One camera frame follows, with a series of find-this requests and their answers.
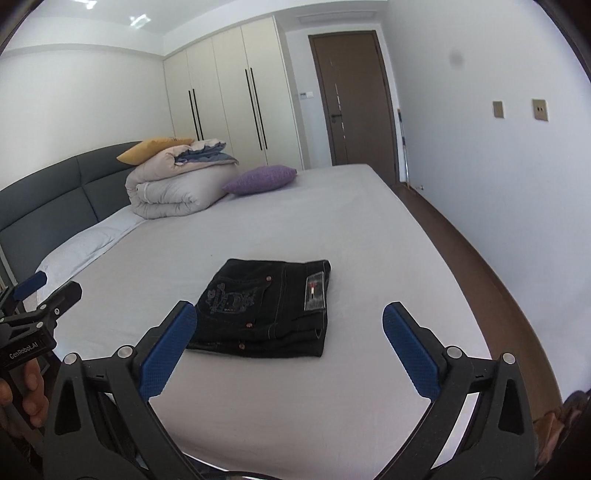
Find yellow pillow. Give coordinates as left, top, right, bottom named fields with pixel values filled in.
left=116, top=137, right=195, bottom=164

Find brown door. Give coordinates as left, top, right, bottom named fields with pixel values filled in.
left=308, top=30, right=400, bottom=185

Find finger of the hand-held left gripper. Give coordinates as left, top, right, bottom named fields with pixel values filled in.
left=0, top=271, right=48, bottom=319
left=25, top=281, right=83, bottom=330

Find folded beige duvet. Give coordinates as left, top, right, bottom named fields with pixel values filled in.
left=126, top=141, right=241, bottom=220

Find grey padded headboard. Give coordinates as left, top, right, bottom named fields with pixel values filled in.
left=0, top=141, right=144, bottom=282

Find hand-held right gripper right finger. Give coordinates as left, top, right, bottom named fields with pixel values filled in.
left=374, top=302, right=539, bottom=480

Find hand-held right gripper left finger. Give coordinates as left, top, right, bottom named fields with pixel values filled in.
left=39, top=301, right=204, bottom=480

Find person's left hand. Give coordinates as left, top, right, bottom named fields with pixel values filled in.
left=0, top=359, right=49, bottom=428

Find white pillow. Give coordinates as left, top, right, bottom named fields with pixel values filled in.
left=36, top=205, right=148, bottom=282

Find bed with white sheet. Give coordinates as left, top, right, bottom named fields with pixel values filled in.
left=34, top=164, right=492, bottom=476

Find purple pillow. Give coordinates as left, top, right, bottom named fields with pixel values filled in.
left=222, top=165, right=297, bottom=195

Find black pants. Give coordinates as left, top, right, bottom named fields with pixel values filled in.
left=185, top=258, right=332, bottom=358

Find cream wardrobe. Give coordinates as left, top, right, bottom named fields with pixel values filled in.
left=164, top=14, right=305, bottom=171

